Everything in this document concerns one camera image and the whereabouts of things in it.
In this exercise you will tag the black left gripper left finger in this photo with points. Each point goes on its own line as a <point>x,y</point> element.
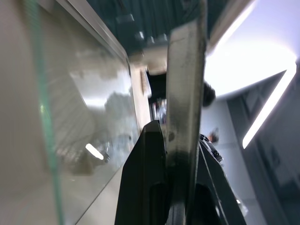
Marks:
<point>143,178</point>

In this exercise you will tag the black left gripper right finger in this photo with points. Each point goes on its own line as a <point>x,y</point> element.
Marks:
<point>211,182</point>

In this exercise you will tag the glass toaster oven door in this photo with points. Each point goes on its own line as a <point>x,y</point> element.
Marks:
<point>77,100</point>

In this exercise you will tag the person with dark hair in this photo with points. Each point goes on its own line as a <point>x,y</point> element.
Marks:
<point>209,93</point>

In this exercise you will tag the long white ceiling light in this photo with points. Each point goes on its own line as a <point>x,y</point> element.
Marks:
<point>267,110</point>

